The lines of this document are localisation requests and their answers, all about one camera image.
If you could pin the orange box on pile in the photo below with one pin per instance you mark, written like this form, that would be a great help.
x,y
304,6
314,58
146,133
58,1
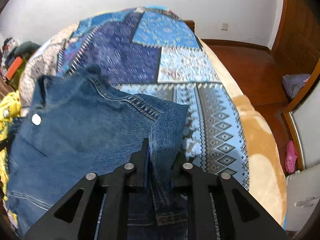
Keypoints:
x,y
14,67

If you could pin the pink croc shoe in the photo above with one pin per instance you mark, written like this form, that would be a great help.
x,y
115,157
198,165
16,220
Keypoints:
x,y
291,158

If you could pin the dark green cushion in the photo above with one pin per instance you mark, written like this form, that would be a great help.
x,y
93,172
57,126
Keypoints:
x,y
25,49

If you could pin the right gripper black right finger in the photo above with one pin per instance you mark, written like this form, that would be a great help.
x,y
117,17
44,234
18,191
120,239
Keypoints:
x,y
209,206

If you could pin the blue denim jacket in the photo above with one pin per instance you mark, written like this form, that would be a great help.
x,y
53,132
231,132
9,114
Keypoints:
x,y
79,124

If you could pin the beige plush blanket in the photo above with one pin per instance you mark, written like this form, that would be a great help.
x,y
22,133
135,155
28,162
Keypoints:
x,y
262,154

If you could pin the wooden wardrobe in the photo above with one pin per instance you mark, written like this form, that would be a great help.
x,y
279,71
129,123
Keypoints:
x,y
296,47

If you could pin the white wall socket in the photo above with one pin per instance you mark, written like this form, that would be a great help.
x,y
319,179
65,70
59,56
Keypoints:
x,y
224,26

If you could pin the yellow cartoon blanket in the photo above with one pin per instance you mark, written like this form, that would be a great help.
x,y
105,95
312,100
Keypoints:
x,y
10,109

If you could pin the purple cloth bag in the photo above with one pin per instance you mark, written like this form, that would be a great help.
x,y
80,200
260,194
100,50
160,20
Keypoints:
x,y
294,83

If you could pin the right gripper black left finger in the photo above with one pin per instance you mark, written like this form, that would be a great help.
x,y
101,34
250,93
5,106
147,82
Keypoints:
x,y
96,207

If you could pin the blue patchwork bedspread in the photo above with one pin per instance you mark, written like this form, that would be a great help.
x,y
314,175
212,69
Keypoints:
x,y
149,50

